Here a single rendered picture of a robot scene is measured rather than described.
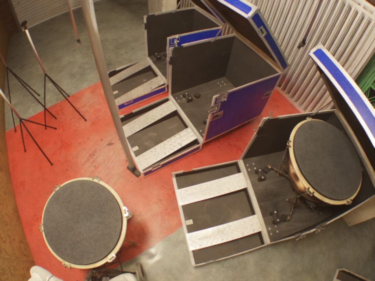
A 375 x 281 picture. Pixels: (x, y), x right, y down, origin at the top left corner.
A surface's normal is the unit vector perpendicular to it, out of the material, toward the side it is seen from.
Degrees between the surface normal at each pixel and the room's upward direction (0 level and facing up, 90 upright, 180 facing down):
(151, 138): 1
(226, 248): 2
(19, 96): 0
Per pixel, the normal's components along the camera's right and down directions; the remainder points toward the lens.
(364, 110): -0.73, -0.21
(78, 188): 0.07, -0.53
